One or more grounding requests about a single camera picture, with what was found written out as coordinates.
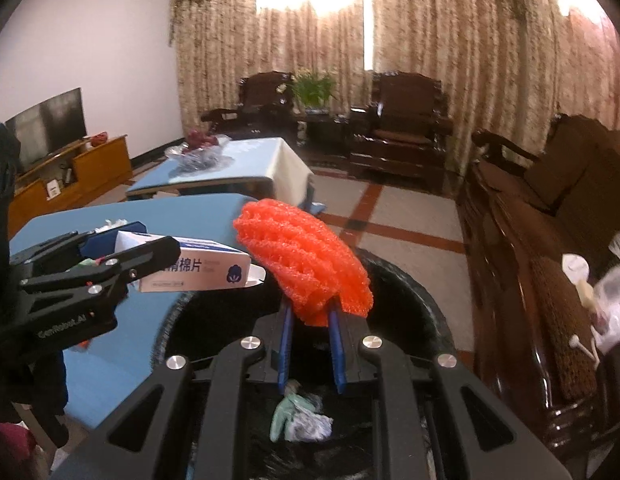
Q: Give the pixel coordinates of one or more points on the green crumpled wrapper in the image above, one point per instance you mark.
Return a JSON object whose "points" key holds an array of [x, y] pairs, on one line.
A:
{"points": [[285, 410]]}

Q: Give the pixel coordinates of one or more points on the flat screen television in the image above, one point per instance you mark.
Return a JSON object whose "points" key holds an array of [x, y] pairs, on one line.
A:
{"points": [[47, 127]]}

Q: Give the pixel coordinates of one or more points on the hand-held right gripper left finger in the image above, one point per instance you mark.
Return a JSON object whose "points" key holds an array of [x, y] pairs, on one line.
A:
{"points": [[285, 345]]}

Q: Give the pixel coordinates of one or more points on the green potted plant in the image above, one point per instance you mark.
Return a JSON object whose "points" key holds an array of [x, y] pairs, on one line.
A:
{"points": [[314, 87]]}

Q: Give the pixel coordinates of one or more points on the dark wooden armchair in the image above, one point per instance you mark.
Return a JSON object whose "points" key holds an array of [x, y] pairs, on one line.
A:
{"points": [[262, 97], [402, 115]]}

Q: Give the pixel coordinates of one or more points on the orange foam fruit net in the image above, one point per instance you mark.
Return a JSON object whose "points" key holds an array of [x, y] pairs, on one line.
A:
{"points": [[300, 250]]}

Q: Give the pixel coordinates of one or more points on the crumpled grey white paper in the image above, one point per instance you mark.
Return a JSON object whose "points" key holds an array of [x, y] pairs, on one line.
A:
{"points": [[312, 422]]}

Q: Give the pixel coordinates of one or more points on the white paper cup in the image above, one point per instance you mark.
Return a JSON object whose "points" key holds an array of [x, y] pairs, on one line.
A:
{"points": [[576, 266]]}

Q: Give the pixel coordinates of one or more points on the beige patterned curtains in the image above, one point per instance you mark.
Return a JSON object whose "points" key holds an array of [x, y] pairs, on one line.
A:
{"points": [[440, 35]]}

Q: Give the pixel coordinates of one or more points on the black trash bin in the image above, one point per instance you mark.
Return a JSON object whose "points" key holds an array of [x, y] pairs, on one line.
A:
{"points": [[400, 300]]}

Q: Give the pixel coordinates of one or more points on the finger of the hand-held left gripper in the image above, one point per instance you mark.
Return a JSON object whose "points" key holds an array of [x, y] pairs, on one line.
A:
{"points": [[54, 247], [139, 260]]}

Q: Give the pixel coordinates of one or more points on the clear plastic bag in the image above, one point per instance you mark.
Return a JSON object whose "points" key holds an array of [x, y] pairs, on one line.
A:
{"points": [[612, 305]]}

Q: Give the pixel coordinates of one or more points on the white cardboard box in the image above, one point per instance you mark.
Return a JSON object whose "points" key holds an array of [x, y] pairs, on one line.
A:
{"points": [[209, 270]]}

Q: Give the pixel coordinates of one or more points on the small red ornament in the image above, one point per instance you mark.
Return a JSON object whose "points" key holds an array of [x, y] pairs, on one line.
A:
{"points": [[98, 139]]}

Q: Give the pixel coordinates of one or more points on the glass fruit bowl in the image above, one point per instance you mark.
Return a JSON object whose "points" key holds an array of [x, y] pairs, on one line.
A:
{"points": [[199, 160]]}

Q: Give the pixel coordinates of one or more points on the white card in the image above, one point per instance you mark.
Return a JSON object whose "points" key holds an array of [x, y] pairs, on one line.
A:
{"points": [[53, 188]]}

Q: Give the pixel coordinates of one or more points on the dark wooden sofa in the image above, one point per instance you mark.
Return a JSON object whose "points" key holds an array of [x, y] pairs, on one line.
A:
{"points": [[530, 240]]}

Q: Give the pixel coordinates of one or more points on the blue tablecloth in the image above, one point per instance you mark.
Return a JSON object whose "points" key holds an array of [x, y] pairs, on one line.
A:
{"points": [[189, 215]]}

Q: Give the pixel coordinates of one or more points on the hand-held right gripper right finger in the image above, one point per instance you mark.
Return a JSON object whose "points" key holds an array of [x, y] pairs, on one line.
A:
{"points": [[340, 355]]}

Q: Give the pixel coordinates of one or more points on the wooden television cabinet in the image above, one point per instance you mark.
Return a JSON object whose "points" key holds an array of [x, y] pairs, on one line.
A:
{"points": [[99, 165]]}

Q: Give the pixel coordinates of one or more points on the red cloth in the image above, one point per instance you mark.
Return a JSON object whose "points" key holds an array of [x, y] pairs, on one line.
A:
{"points": [[9, 452]]}

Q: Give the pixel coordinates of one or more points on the cloth covered coffee table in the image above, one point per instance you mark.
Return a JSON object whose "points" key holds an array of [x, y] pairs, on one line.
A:
{"points": [[260, 160]]}

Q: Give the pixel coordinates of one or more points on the dark red fruit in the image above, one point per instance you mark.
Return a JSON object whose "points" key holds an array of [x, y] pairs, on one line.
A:
{"points": [[202, 139]]}

